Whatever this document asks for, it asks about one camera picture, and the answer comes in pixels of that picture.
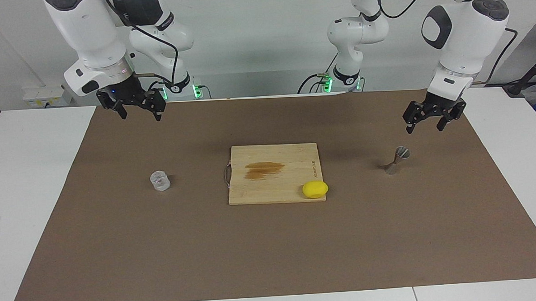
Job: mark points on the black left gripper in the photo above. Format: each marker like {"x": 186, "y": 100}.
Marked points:
{"x": 442, "y": 104}

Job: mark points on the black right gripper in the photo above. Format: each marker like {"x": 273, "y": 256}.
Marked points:
{"x": 123, "y": 91}

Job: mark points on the steel cocktail jigger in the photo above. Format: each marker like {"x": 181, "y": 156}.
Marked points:
{"x": 402, "y": 153}

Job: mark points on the small clear glass cup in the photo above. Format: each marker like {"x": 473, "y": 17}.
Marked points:
{"x": 160, "y": 181}

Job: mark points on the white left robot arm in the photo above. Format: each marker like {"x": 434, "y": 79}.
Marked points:
{"x": 466, "y": 33}

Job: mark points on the black stand leg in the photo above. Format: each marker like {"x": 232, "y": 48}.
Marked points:
{"x": 516, "y": 87}

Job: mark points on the yellow lemon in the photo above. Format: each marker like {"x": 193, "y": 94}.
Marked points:
{"x": 315, "y": 189}

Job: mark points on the wooden cutting board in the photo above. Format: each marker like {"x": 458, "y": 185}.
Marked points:
{"x": 274, "y": 191}

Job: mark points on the brown table mat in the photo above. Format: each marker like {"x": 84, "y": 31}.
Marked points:
{"x": 272, "y": 250}

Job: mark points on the white wall socket box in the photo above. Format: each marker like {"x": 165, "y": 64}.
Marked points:
{"x": 44, "y": 94}

